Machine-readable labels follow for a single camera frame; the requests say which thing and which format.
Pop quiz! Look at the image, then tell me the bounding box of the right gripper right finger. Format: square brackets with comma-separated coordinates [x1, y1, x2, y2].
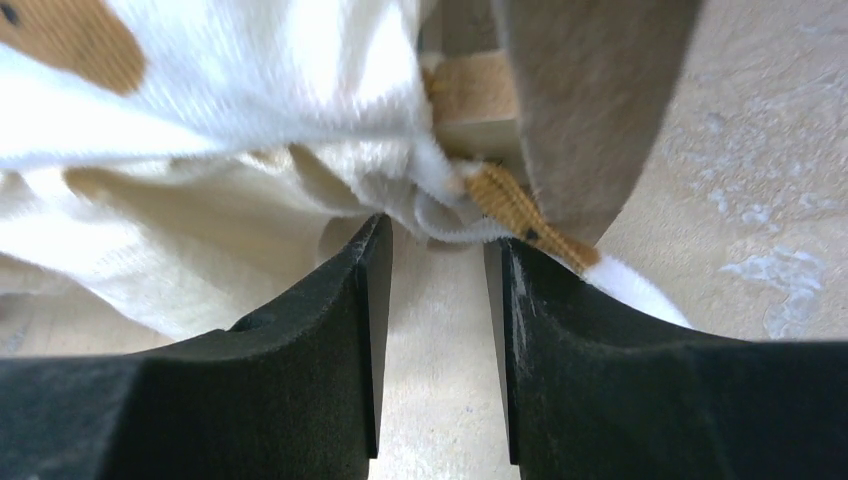
[484, 240, 847, 479]

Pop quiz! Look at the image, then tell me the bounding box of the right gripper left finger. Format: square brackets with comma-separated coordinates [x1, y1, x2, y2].
[1, 216, 393, 479]

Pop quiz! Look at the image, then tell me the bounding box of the wooden pet bed frame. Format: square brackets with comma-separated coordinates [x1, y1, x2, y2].
[420, 0, 702, 244]

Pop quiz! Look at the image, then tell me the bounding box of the bear print white cushion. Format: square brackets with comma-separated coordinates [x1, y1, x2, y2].
[1, 1, 686, 340]

